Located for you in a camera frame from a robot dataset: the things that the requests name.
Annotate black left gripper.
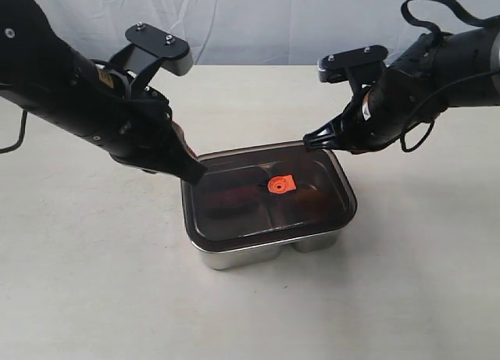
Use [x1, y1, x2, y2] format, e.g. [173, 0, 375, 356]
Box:
[108, 44, 206, 185]

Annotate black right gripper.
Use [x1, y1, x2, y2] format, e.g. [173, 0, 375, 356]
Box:
[302, 59, 391, 155]

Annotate dark lid with orange seal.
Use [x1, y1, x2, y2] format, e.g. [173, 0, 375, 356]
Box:
[181, 141, 358, 244]

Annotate yellow cheese wedge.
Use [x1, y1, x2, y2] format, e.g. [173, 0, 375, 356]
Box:
[293, 189, 330, 210]

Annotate red sausage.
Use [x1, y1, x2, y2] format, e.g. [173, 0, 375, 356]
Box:
[208, 184, 263, 209]

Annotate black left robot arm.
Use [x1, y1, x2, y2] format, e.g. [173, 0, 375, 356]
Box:
[1, 0, 206, 184]

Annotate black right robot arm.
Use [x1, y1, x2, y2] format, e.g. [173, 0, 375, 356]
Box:
[303, 17, 499, 155]

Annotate blue-grey backdrop cloth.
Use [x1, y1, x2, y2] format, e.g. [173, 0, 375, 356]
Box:
[35, 0, 499, 66]

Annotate steel two-compartment lunch box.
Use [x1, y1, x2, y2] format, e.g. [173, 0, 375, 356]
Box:
[187, 217, 352, 271]

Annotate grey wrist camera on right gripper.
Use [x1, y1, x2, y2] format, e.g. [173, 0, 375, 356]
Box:
[317, 45, 388, 84]

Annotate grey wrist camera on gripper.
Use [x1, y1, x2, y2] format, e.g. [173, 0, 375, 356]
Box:
[125, 23, 194, 77]
[317, 45, 388, 84]

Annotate grey wrist camera on left gripper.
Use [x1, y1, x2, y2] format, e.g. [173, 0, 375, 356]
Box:
[125, 23, 194, 77]

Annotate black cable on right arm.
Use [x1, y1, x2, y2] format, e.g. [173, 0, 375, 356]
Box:
[400, 0, 500, 153]

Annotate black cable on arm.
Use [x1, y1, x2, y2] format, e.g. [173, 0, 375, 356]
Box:
[0, 109, 28, 155]
[400, 0, 500, 153]

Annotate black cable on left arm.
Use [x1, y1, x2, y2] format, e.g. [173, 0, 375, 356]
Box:
[0, 109, 28, 155]

